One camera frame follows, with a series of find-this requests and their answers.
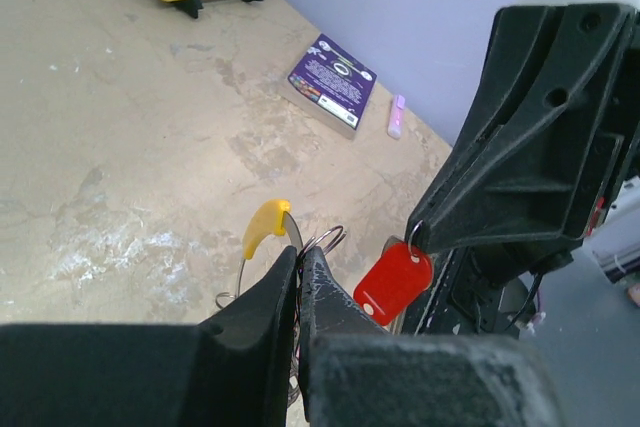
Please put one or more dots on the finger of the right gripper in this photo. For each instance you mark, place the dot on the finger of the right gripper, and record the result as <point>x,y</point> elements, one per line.
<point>555,70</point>
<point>540,191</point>

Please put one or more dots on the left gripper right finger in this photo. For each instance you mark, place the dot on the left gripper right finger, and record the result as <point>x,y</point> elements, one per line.
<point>355,373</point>

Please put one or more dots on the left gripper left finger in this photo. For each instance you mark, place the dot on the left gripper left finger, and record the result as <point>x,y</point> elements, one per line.
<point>231,369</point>

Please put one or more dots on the purple booklet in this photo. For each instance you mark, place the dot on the purple booklet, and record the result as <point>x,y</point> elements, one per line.
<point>331,85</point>

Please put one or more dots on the pink eraser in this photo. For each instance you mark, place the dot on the pink eraser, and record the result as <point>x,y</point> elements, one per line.
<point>396,117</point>

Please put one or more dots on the red key tag with key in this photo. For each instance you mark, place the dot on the red key tag with key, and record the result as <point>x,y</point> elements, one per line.
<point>397,278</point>

